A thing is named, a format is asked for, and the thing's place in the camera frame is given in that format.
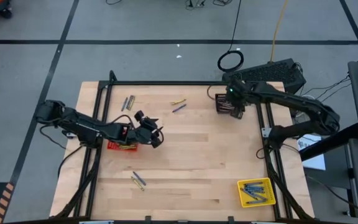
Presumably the white paper sheet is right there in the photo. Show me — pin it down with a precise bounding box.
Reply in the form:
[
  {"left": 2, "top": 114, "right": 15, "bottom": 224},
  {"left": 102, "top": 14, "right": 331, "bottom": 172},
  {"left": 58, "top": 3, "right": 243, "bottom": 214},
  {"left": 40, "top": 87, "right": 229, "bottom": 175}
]
[{"left": 296, "top": 133, "right": 326, "bottom": 171}]

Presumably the red plastic basket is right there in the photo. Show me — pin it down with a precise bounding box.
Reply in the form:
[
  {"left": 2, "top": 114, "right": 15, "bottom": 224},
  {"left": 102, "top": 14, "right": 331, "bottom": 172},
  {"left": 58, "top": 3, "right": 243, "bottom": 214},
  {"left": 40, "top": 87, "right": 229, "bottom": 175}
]
[{"left": 106, "top": 126, "right": 139, "bottom": 152}]

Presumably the black keyboard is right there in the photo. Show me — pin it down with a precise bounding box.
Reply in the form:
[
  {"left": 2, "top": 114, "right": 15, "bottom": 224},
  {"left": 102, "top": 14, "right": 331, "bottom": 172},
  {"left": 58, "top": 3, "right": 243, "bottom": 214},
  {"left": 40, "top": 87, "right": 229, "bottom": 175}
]
[{"left": 221, "top": 58, "right": 307, "bottom": 101}]

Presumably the black camera cable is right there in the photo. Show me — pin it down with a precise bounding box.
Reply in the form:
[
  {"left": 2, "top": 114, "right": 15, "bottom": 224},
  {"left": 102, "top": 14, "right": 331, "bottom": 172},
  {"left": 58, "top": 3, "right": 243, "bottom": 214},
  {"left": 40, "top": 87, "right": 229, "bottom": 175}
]
[
  {"left": 103, "top": 114, "right": 136, "bottom": 127},
  {"left": 206, "top": 84, "right": 228, "bottom": 101}
]

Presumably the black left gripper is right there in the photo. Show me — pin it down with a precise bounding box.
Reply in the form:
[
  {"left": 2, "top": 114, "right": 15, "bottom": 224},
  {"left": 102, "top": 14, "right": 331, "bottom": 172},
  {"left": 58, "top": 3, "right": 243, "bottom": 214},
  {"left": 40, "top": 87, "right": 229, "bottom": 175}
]
[{"left": 126, "top": 110, "right": 165, "bottom": 149}]

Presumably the black left camera cable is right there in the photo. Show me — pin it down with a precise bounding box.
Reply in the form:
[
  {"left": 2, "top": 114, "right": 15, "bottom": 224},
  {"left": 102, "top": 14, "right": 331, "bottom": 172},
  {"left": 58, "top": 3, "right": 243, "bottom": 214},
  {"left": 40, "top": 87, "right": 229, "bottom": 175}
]
[{"left": 103, "top": 114, "right": 136, "bottom": 127}]

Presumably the black plastic basket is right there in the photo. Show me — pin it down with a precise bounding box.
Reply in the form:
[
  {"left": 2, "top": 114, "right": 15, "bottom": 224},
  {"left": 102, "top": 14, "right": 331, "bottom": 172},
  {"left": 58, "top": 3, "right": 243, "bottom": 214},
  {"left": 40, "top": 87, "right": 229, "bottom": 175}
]
[{"left": 214, "top": 93, "right": 246, "bottom": 115}]

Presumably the yellow power cable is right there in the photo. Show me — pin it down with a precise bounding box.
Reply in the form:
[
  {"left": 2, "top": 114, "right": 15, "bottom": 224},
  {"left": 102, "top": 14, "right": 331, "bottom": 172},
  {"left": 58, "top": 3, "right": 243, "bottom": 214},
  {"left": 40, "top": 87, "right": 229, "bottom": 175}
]
[{"left": 269, "top": 0, "right": 289, "bottom": 63}]

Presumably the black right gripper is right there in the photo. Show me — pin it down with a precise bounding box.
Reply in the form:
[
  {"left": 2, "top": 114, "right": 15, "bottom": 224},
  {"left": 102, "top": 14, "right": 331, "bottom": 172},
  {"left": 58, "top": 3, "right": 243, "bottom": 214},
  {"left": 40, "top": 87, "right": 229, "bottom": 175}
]
[{"left": 224, "top": 78, "right": 252, "bottom": 121}]

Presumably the yellow plastic basket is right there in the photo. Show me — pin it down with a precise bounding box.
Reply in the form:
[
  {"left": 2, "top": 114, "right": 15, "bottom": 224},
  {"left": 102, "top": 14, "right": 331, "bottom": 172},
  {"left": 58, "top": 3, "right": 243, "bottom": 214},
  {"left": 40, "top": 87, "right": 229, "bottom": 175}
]
[{"left": 237, "top": 177, "right": 277, "bottom": 208}]

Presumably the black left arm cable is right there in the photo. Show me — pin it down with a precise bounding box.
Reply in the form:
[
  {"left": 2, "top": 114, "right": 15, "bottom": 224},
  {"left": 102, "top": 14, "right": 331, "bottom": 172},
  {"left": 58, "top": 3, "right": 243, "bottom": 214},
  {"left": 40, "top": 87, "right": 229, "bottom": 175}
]
[{"left": 57, "top": 143, "right": 85, "bottom": 179}]

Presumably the black aluminium table frame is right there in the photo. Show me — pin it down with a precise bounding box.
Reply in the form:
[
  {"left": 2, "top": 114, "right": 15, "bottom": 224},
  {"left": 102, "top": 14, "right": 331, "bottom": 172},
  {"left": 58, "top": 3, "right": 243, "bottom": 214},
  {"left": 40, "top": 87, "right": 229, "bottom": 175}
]
[{"left": 50, "top": 70, "right": 315, "bottom": 224}]

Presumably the coiled black cable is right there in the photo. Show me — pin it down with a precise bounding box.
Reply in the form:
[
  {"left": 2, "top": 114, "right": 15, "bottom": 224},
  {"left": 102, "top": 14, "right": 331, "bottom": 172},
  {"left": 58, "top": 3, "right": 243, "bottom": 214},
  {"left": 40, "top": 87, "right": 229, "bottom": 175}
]
[{"left": 217, "top": 0, "right": 245, "bottom": 73}]

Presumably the black right camera cable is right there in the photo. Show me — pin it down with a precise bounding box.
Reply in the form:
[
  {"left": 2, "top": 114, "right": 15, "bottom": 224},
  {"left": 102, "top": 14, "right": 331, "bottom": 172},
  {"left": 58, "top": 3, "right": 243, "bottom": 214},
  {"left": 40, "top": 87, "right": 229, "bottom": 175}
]
[{"left": 206, "top": 84, "right": 228, "bottom": 101}]

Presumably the black diagonal beam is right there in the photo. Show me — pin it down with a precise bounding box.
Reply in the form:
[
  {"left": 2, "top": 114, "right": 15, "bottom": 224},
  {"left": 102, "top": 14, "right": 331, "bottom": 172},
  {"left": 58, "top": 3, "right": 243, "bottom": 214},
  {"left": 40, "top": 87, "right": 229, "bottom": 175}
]
[{"left": 299, "top": 123, "right": 358, "bottom": 162}]

